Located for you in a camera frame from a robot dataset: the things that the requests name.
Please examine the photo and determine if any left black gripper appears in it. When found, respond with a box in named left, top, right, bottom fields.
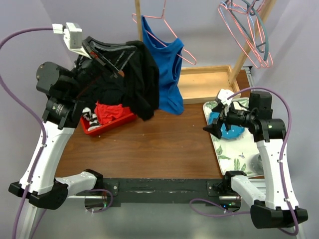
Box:
left=67, top=35, right=137, bottom=98

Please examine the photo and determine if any black tank top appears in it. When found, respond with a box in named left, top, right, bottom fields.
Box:
left=89, top=40, right=160, bottom=122

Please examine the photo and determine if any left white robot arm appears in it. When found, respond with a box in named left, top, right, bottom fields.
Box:
left=8, top=37, right=137, bottom=210

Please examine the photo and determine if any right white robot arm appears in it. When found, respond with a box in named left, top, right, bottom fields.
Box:
left=203, top=89, right=308, bottom=229

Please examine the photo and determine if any blue tank top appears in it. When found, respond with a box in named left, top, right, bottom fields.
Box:
left=141, top=16, right=184, bottom=115

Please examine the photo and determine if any grey plastic hanger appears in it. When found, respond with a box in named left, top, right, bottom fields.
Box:
left=221, top=0, right=270, bottom=62

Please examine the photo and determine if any blue dotted plate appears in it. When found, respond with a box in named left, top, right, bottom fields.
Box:
left=207, top=112, right=245, bottom=140

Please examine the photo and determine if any black clothes pile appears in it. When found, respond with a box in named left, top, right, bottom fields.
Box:
left=74, top=57, right=130, bottom=108

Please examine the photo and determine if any wooden clothes rack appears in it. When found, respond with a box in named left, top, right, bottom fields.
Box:
left=134, top=0, right=278, bottom=105

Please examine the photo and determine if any floral serving tray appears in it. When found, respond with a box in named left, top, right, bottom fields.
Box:
left=202, top=97, right=266, bottom=178

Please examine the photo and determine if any grey cup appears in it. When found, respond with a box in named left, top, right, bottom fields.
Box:
left=251, top=154, right=264, bottom=175

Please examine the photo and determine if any red garment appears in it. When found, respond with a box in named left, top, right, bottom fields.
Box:
left=94, top=102, right=131, bottom=125

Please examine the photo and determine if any black white striped garment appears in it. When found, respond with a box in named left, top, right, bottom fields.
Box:
left=82, top=107, right=101, bottom=131

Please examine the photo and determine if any red plastic bin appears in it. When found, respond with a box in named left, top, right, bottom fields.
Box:
left=80, top=113, right=137, bottom=137

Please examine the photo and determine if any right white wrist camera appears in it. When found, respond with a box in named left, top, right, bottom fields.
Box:
left=216, top=89, right=234, bottom=115

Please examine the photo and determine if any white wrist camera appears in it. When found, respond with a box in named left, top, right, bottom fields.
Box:
left=52, top=22, right=91, bottom=58
left=216, top=89, right=234, bottom=115

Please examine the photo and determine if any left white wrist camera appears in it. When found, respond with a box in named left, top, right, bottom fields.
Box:
left=52, top=22, right=91, bottom=58

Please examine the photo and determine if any pink wire hanger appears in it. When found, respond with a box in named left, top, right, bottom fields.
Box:
left=218, top=0, right=273, bottom=69
left=132, top=0, right=197, bottom=66

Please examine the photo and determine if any purple cable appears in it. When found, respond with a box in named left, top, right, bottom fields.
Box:
left=228, top=86, right=300, bottom=236
left=86, top=188, right=114, bottom=214
left=188, top=198, right=252, bottom=220
left=0, top=27, right=54, bottom=239

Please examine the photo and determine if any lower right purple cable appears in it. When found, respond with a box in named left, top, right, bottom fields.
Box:
left=188, top=198, right=252, bottom=220

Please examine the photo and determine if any blue wire hanger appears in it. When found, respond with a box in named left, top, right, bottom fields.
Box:
left=220, top=0, right=261, bottom=48

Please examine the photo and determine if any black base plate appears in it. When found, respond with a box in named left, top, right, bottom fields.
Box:
left=84, top=178, right=242, bottom=209

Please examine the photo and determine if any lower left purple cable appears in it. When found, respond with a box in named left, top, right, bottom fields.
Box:
left=86, top=188, right=114, bottom=214

